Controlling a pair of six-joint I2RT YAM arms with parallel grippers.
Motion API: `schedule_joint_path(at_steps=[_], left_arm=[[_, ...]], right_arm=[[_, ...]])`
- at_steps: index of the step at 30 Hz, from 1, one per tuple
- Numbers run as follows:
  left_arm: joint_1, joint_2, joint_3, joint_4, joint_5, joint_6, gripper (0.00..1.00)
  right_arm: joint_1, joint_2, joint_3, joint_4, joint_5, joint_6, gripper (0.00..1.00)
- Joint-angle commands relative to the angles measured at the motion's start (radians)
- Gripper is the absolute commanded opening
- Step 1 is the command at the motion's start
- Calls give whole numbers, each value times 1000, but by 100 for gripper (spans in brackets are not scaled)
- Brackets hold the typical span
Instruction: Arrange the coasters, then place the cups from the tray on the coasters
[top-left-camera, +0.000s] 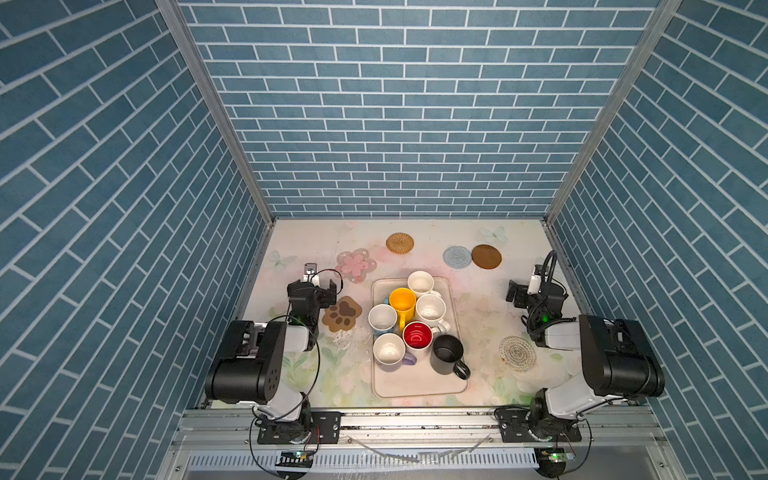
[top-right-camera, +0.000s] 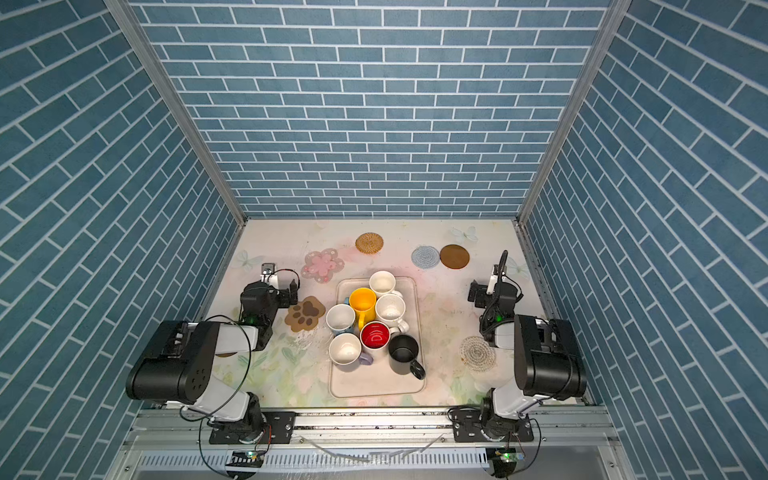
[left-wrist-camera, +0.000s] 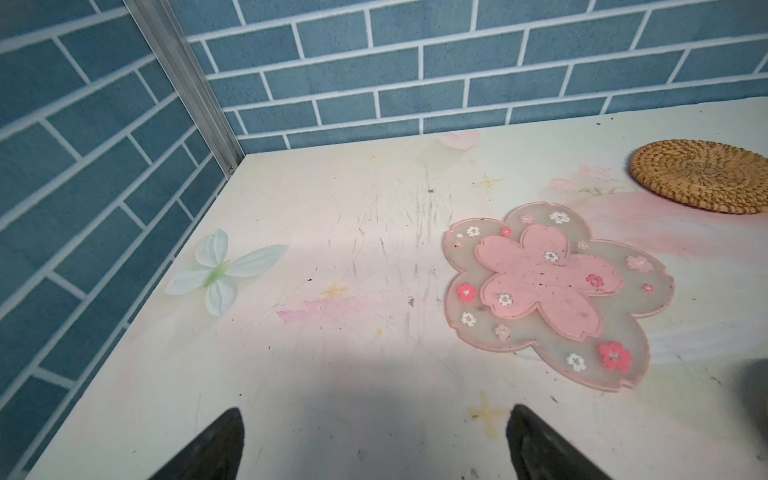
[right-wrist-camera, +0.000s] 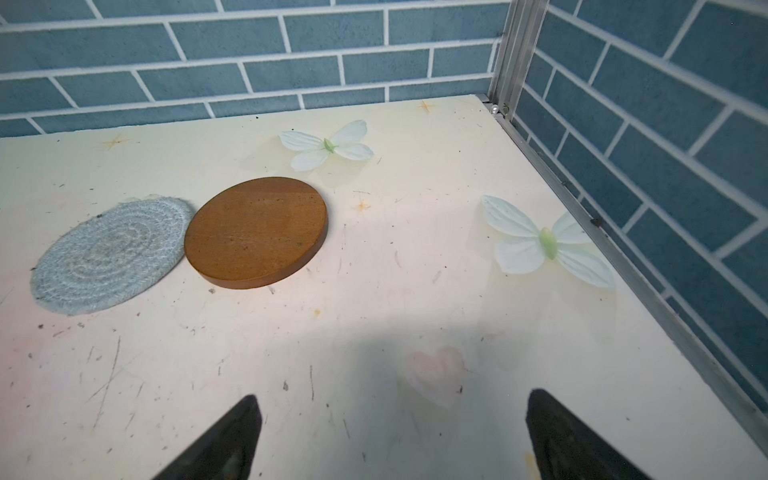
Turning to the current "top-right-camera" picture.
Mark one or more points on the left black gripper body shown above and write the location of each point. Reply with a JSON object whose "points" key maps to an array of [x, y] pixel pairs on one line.
{"points": [[285, 293]]}

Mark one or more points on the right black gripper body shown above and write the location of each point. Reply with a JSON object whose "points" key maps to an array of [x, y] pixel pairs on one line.
{"points": [[497, 288]]}

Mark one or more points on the cork paw print coaster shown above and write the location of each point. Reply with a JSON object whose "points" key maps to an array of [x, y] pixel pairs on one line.
{"points": [[305, 315]]}

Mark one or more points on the pink flower coaster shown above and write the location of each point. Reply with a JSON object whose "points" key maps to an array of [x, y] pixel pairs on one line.
{"points": [[322, 265]]}

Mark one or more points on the light blue round coaster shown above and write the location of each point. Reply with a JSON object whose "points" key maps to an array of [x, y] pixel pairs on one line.
{"points": [[425, 257]]}

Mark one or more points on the woven rattan round coaster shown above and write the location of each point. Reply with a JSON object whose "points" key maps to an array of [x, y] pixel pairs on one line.
{"points": [[369, 243]]}

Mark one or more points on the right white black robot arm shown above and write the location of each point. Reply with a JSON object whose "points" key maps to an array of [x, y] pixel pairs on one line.
{"points": [[547, 361]]}

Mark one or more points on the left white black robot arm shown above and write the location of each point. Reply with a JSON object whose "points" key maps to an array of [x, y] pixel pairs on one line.
{"points": [[177, 366]]}

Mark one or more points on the brown round coaster right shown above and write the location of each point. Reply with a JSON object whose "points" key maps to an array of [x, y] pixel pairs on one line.
{"points": [[454, 256]]}

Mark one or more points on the light blue mug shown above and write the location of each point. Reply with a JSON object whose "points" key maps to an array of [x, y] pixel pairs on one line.
{"points": [[340, 319]]}

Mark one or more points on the yellow mug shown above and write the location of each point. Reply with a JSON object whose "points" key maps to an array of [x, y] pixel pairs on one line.
{"points": [[363, 302]]}

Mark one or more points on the white speckled mug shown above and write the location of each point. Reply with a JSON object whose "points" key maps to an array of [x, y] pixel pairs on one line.
{"points": [[390, 309]]}

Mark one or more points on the black mug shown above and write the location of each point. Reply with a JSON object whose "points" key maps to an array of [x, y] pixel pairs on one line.
{"points": [[403, 351]]}

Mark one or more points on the white mug at tray back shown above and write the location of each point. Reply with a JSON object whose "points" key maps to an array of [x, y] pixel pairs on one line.
{"points": [[383, 283]]}

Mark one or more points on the red mug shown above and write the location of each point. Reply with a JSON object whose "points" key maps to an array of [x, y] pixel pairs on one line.
{"points": [[375, 337]]}

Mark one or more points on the beige plastic tray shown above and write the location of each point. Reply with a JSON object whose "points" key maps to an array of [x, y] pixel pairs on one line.
{"points": [[379, 379]]}

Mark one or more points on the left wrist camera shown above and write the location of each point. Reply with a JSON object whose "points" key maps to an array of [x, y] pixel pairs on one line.
{"points": [[268, 273]]}

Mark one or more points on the white mug purple handle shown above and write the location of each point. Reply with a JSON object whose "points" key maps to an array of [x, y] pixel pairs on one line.
{"points": [[346, 352]]}

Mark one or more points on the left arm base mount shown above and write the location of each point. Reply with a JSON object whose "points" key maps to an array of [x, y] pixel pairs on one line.
{"points": [[267, 428]]}

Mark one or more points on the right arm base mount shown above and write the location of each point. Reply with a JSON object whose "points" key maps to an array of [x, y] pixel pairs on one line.
{"points": [[471, 424]]}

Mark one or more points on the aluminium front rail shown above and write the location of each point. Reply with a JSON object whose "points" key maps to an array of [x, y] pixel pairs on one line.
{"points": [[416, 426]]}

